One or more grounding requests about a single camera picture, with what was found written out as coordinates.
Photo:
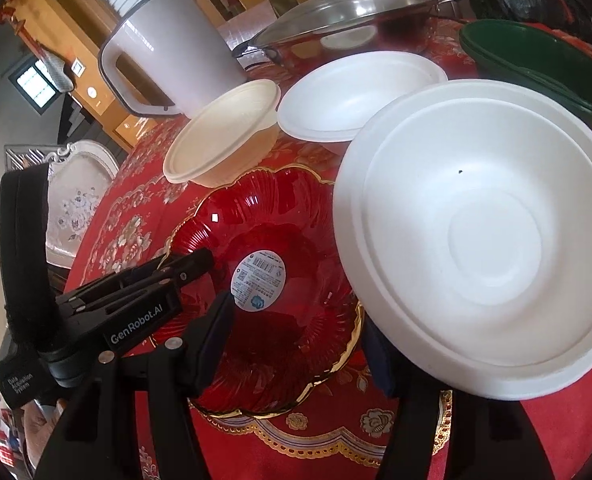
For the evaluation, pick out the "green bowl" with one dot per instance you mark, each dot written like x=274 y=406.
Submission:
x=590 y=110
x=535 y=55

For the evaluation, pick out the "wall switch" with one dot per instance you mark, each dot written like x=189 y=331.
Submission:
x=79 y=67

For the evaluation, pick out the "large white bowl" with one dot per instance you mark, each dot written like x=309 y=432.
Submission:
x=485 y=230

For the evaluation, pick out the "red glass plate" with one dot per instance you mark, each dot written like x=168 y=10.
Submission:
x=286 y=320

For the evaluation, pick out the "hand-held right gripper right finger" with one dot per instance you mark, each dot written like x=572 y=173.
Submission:
x=381 y=367

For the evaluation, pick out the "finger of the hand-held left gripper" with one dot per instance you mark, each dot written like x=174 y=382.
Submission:
x=191 y=263
x=146 y=290

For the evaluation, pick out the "steel pot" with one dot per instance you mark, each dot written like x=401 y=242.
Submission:
x=400 y=35

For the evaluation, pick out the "red hanging ornament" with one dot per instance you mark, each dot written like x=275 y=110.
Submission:
x=18 y=22

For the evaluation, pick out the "cream bowl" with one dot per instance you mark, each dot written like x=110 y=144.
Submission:
x=226 y=130

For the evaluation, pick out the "dark lumpy object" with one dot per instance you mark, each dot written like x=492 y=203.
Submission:
x=525 y=0

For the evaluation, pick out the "white ornate chair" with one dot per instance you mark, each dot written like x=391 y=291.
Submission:
x=76 y=200

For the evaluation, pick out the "white electric kettle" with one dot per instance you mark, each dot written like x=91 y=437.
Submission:
x=176 y=45

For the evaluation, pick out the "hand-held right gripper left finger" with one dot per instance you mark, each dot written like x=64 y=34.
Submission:
x=217 y=340

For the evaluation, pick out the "red floral tablecloth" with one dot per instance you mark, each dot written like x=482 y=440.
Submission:
x=136 y=210

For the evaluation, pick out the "small window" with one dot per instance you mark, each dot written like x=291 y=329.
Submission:
x=37 y=82

